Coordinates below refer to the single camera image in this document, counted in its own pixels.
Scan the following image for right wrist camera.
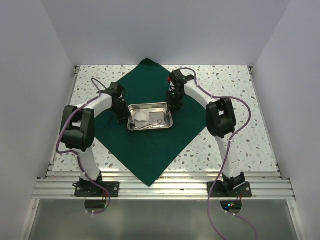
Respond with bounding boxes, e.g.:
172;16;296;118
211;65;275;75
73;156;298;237
167;69;195;86

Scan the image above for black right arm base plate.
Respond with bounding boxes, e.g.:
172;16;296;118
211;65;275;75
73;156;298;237
210;180;253;198

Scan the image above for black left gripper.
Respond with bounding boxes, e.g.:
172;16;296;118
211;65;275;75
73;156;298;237
110;100;132;125

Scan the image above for steel surgical scissors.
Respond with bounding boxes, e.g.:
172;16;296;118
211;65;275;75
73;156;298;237
140;119;163;129

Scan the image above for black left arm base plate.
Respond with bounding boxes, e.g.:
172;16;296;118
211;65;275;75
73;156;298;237
72;181;120;198

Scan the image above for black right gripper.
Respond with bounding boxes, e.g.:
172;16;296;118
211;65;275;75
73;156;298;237
166;89;185;114

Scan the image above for steel instrument tray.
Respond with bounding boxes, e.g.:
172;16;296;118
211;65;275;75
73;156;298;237
127;102;173;131

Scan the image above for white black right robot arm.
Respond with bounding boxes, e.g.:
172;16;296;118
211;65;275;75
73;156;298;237
166;80;246;197

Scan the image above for green surgical cloth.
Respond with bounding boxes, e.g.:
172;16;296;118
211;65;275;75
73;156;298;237
95;58;206;186

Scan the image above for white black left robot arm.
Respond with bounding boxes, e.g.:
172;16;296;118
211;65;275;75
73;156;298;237
55;90;131;197

